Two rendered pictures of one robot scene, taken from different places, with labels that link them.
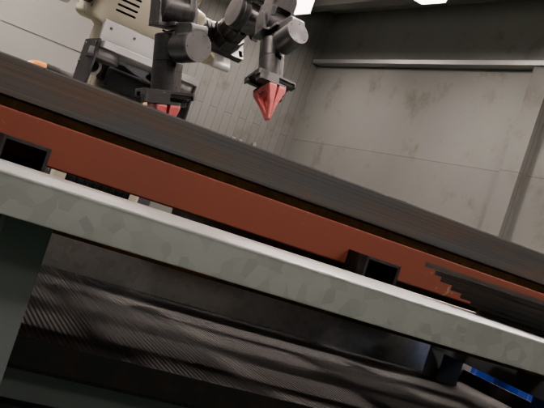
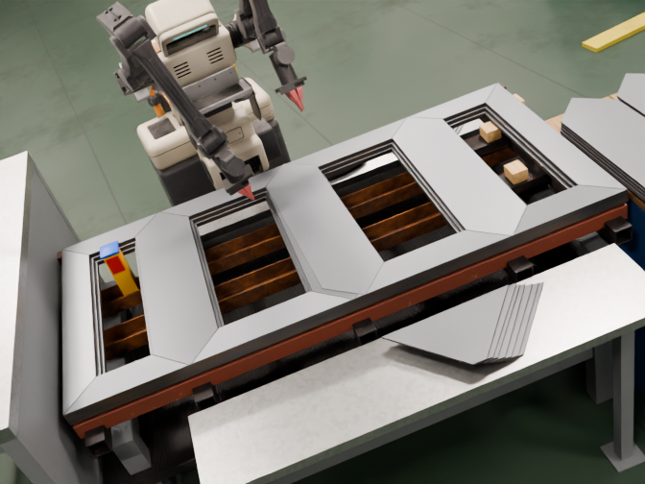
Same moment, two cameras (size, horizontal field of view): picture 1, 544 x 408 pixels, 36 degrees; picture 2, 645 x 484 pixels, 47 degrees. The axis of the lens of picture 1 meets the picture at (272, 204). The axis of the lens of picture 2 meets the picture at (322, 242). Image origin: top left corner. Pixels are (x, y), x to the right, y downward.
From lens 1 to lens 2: 1.50 m
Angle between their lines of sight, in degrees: 42
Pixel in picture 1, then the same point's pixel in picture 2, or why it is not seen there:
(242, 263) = (292, 467)
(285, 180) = (306, 326)
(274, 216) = (311, 337)
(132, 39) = (199, 87)
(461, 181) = not seen: outside the picture
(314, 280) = (319, 455)
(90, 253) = not seen: hidden behind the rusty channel
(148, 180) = (253, 363)
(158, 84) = (230, 181)
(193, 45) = (233, 169)
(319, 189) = (322, 318)
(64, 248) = not seen: hidden behind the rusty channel
